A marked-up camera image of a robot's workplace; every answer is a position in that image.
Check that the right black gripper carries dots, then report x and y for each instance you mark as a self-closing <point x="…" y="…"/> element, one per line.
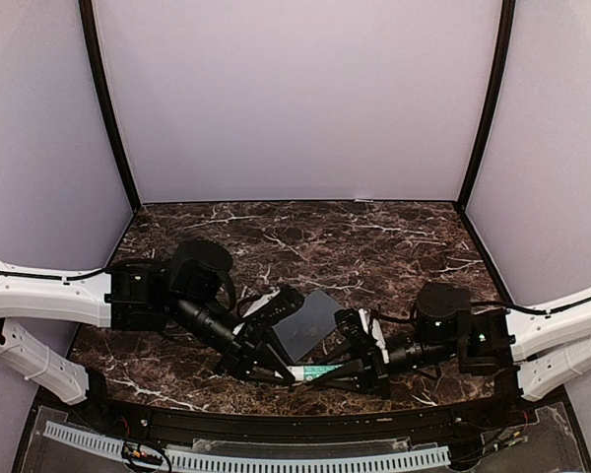
<point x="374" y="378"/>

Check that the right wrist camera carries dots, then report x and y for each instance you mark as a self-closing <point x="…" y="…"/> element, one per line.
<point x="362" y="334"/>

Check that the right black corner post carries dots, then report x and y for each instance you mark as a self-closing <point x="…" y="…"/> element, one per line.
<point x="502" y="42"/>

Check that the black curved front rail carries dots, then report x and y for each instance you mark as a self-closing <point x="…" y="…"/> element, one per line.
<point x="167" y="400"/>

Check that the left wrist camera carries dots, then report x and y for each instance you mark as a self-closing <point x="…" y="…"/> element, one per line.
<point x="273" y="308"/>

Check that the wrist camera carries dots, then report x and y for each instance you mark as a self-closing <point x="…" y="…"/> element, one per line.
<point x="362" y="334"/>
<point x="273" y="308"/>

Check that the grey blue envelope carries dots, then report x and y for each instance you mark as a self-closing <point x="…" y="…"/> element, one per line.
<point x="302" y="331"/>

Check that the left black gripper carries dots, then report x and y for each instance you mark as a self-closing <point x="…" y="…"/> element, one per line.
<point x="245" y="353"/>

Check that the left black corner post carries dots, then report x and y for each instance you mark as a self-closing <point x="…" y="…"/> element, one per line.
<point x="91" y="37"/>

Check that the black corner post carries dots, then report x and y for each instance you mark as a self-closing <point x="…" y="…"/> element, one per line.
<point x="502" y="42"/>
<point x="91" y="37"/>

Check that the light blue slotted cable duct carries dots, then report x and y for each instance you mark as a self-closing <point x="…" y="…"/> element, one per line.
<point x="177" y="459"/>

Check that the green white glue stick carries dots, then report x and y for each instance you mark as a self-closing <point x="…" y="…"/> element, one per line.
<point x="308" y="373"/>

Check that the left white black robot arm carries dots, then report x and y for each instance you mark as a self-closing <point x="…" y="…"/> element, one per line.
<point x="193" y="289"/>

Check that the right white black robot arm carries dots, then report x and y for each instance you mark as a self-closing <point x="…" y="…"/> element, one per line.
<point x="540" y="347"/>

